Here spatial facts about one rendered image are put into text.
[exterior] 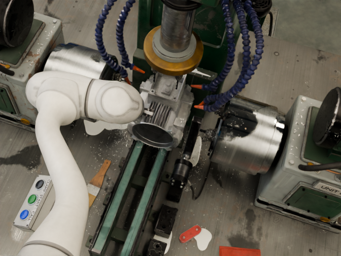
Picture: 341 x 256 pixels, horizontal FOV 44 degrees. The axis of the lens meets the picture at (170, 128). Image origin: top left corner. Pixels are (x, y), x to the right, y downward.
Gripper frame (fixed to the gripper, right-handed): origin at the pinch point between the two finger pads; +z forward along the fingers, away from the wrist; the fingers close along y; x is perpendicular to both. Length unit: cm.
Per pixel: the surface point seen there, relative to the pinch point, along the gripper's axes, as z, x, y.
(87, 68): -1.3, -7.8, 20.7
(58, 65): -1.9, -5.9, 30.0
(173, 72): -16.3, -13.2, -8.6
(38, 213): -17.3, 38.1, 16.4
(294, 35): 179, -89, -66
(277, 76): 56, -34, -47
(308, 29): 185, -97, -75
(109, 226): -0.3, 39.8, -2.6
